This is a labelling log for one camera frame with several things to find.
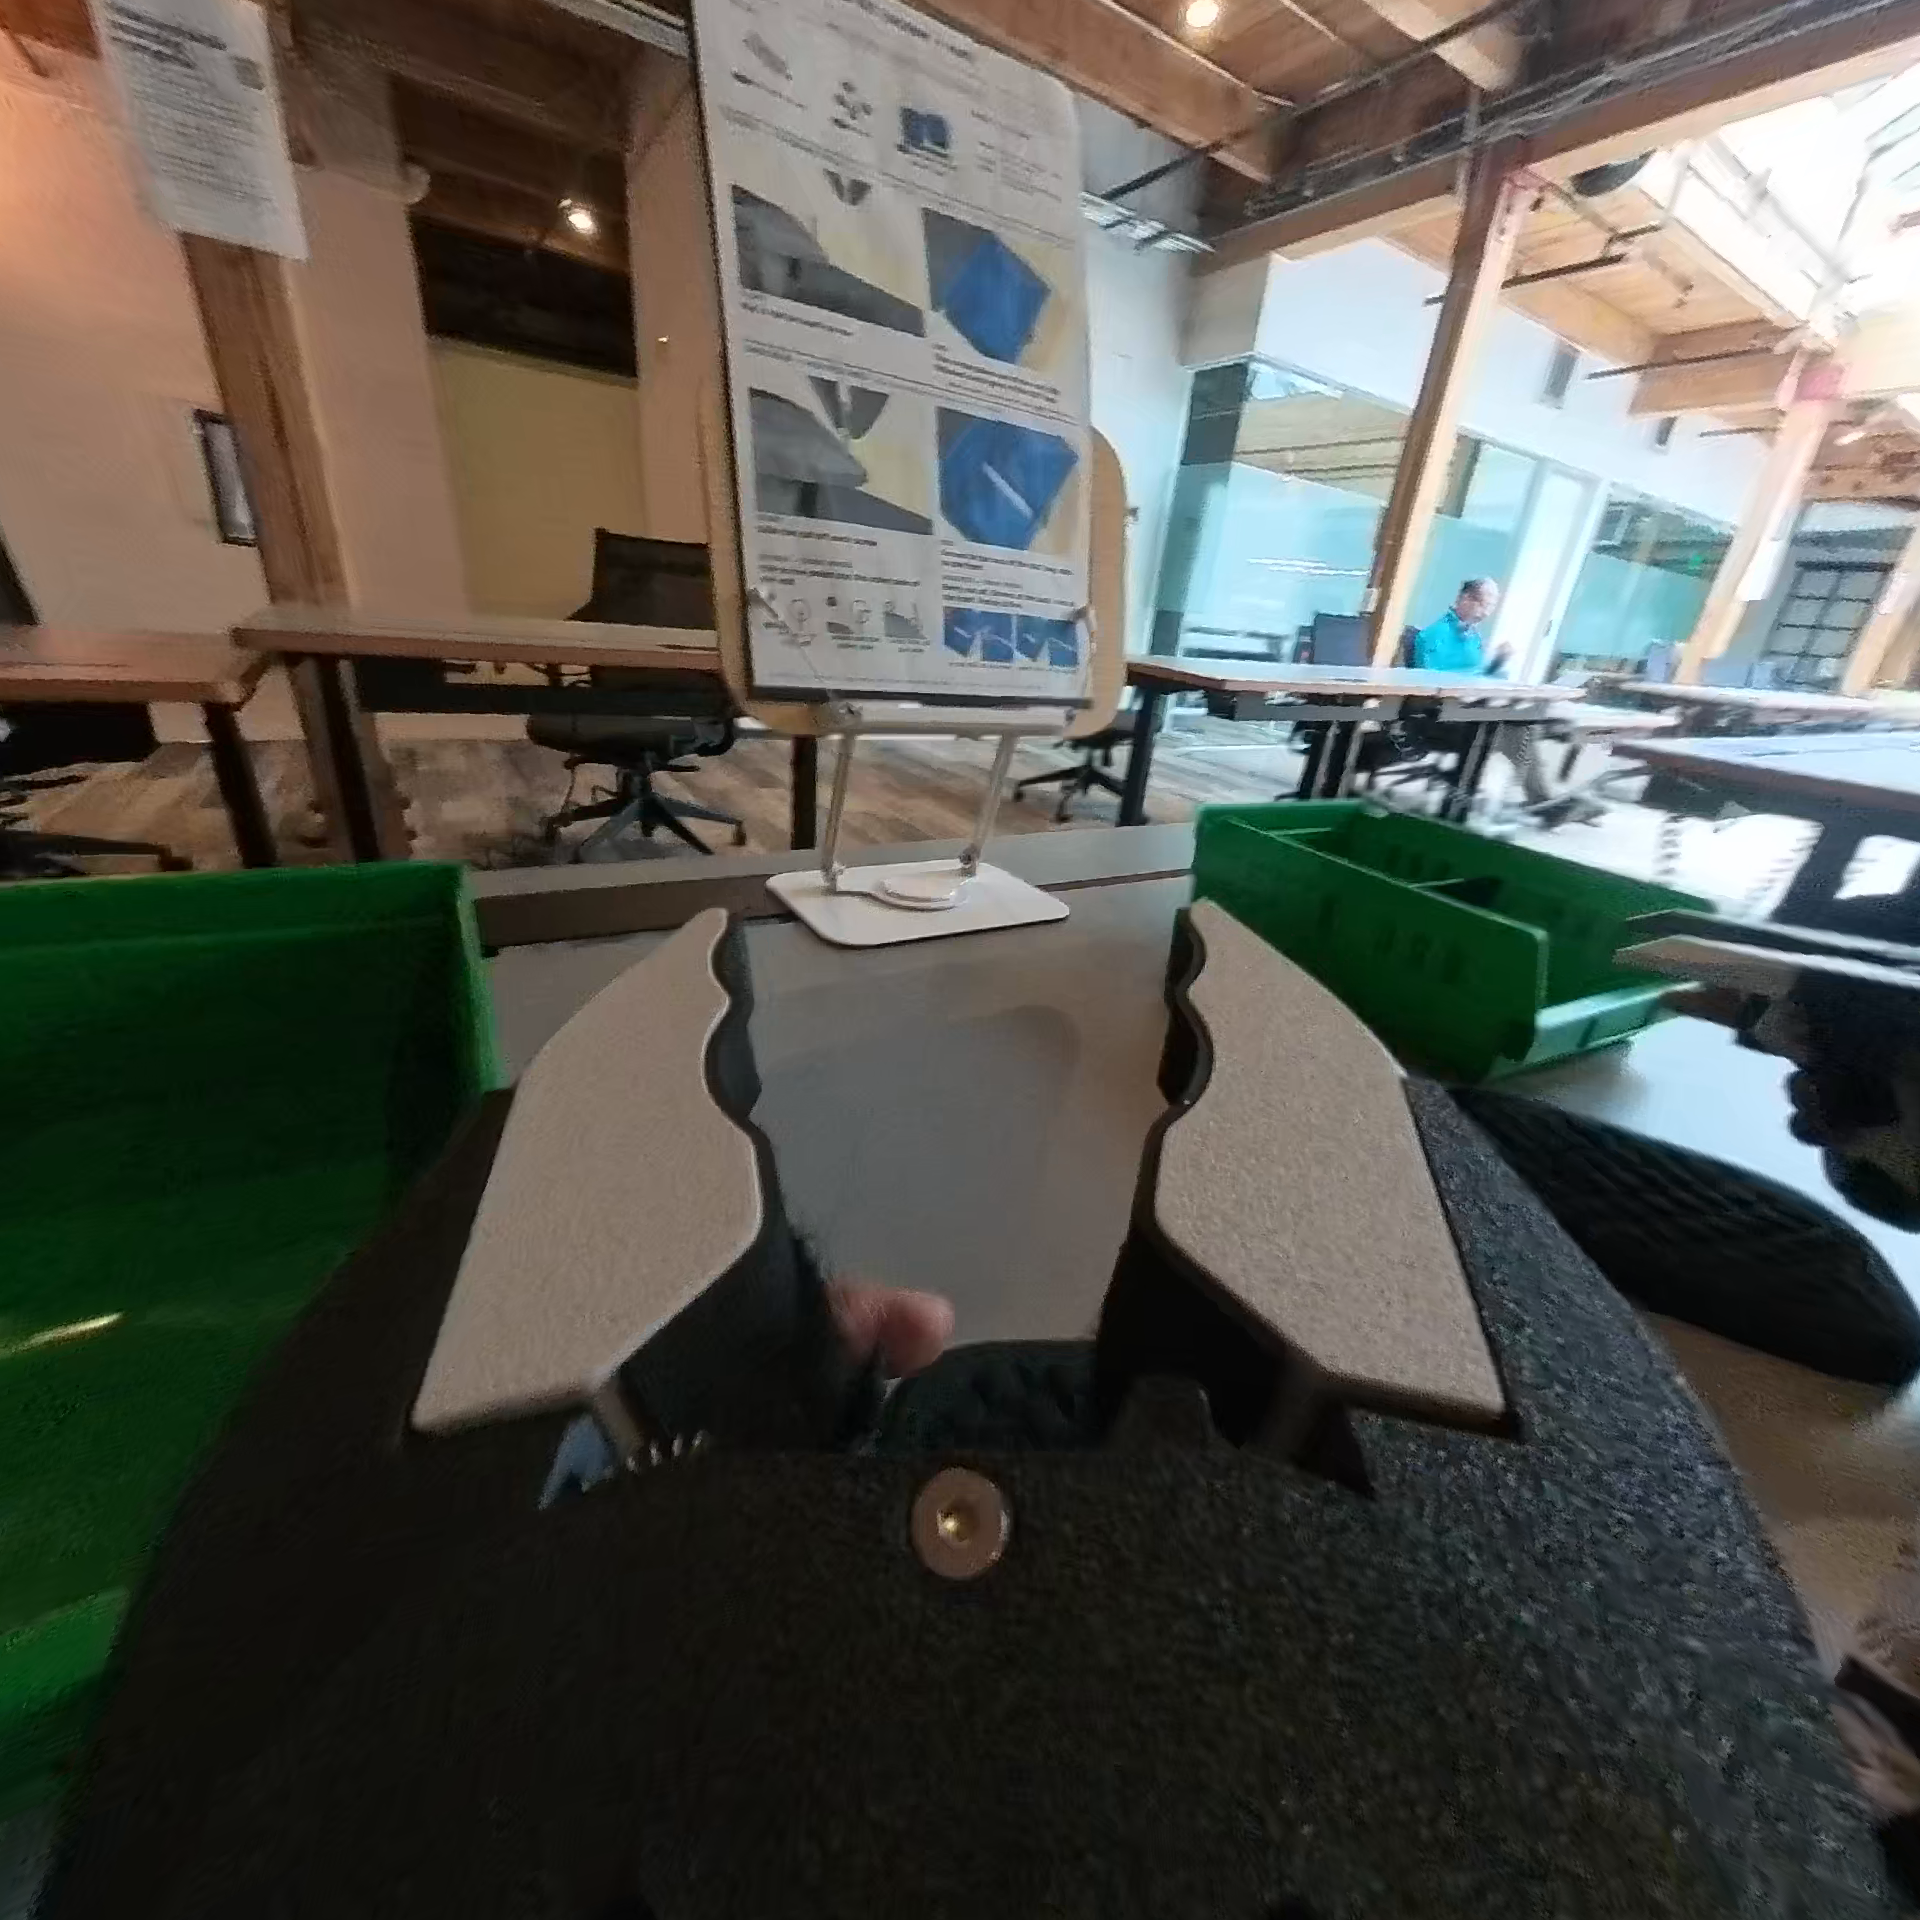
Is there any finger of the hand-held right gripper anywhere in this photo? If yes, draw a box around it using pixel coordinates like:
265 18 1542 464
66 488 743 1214
1614 930 1824 1001

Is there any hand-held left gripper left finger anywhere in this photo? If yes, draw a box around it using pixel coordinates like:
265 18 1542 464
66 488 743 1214
407 905 888 1463

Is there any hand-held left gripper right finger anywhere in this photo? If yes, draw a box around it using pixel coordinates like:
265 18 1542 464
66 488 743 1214
1101 897 1512 1499

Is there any green plastic bin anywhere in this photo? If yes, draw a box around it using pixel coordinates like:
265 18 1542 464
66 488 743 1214
0 858 506 1815
1191 799 1722 1082

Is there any person's right forearm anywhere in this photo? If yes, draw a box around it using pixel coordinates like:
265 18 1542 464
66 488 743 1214
1453 1082 1920 1386

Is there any person's right hand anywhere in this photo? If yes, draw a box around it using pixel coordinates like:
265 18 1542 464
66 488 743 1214
830 1276 961 1375

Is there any dark desk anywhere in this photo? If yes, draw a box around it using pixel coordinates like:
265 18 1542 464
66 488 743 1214
1614 732 1920 939

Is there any wooden desk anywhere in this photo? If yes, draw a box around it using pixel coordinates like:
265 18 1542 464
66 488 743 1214
231 604 824 866
1127 654 1593 829
0 620 278 870
1589 679 1920 741

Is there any instruction sheet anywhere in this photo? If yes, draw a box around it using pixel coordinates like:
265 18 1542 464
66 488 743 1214
688 0 1096 709

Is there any small framed wall panel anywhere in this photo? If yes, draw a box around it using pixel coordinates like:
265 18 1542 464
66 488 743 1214
188 409 262 545

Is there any paper wall notice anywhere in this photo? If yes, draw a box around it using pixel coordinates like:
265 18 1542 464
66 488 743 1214
92 0 312 260

